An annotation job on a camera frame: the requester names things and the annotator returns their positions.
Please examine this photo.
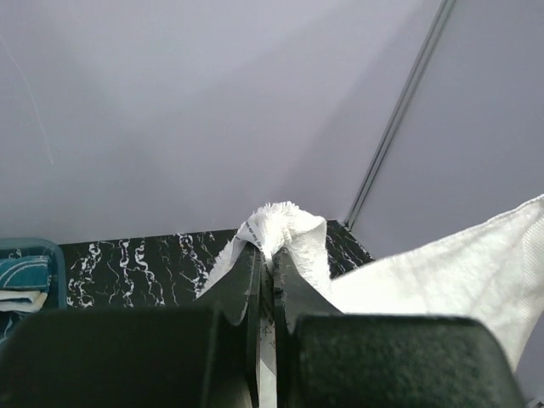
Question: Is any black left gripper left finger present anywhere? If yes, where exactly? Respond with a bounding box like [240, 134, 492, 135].
[1, 245, 262, 407]

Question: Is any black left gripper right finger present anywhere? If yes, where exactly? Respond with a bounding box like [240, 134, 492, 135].
[273, 250, 524, 407]

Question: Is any teal beige Doraemon towel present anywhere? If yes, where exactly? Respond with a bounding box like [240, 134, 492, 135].
[1, 255, 52, 314]

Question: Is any white towel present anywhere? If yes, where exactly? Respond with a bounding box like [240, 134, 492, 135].
[197, 193, 544, 371]

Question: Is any teal transparent plastic bin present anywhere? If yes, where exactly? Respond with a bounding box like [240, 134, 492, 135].
[1, 238, 67, 343]

